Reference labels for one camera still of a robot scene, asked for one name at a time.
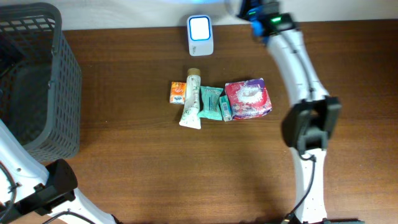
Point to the grey plastic mesh basket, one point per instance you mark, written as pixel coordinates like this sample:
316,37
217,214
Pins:
41,82

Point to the white tube with tan cap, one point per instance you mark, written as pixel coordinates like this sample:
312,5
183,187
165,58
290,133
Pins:
190,118

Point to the small teal box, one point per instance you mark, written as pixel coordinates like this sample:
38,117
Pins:
225,108

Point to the teal wet wipes pouch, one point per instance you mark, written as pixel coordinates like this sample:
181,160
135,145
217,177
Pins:
210,98

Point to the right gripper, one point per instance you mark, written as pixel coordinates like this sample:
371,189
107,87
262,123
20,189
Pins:
243,4

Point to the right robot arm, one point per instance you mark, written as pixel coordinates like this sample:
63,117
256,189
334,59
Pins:
310,122

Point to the small orange box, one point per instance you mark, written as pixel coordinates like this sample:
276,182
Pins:
178,93

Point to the red purple tissue pack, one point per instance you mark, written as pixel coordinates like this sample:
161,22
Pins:
248,99

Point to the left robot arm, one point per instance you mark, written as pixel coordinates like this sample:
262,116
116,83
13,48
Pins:
28,186

